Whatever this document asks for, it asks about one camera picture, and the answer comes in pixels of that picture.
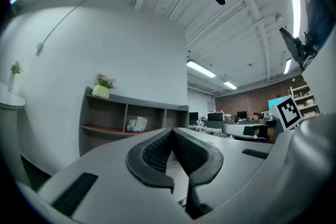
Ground blue wall screen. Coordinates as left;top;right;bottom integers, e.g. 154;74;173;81
268;96;289;111

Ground white storage rack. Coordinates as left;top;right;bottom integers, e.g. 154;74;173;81
288;83;321;119

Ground white plastic bag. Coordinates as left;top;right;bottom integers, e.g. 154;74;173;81
126;116;148;132

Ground black mounted device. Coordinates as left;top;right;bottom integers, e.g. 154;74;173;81
278;26;320;71

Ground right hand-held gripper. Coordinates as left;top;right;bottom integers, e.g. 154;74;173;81
222;95;303;144

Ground pink flowers in cream pot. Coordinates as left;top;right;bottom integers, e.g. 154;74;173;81
91;73;117;100

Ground grey wall conduit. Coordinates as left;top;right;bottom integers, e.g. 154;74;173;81
35;0;93;57

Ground grey shelf unit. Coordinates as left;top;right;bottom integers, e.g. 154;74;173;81
78;86;190;158

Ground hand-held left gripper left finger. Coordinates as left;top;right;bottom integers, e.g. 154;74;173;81
125;127;175;194

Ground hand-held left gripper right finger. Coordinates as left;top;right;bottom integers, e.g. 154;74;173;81
172;127;225;220

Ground small green plant in vase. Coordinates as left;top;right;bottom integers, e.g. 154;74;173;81
7;60;23;92

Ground white round table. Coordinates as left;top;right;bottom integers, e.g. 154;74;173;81
0;82;26;112

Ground person's dark blue top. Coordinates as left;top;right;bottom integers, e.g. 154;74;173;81
306;0;332;49

